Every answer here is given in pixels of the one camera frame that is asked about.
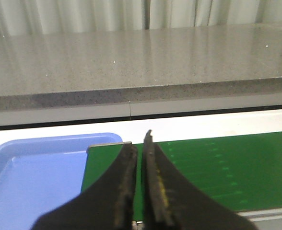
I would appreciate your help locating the aluminium conveyor frame rail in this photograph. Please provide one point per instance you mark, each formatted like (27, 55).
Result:
(268, 214)

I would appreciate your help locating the grey pleated curtain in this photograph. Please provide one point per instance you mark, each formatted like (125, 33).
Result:
(26, 17)

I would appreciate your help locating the blue plastic tray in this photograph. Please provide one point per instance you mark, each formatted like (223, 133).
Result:
(38, 175)

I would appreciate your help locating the green conveyor belt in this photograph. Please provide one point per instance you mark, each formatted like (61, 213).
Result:
(215, 172)

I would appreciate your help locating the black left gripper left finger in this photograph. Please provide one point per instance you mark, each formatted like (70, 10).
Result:
(106, 205)

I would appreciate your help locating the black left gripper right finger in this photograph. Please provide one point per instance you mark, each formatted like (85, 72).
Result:
(171, 202)

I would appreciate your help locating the grey stone counter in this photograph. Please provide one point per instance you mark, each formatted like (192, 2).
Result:
(131, 74)

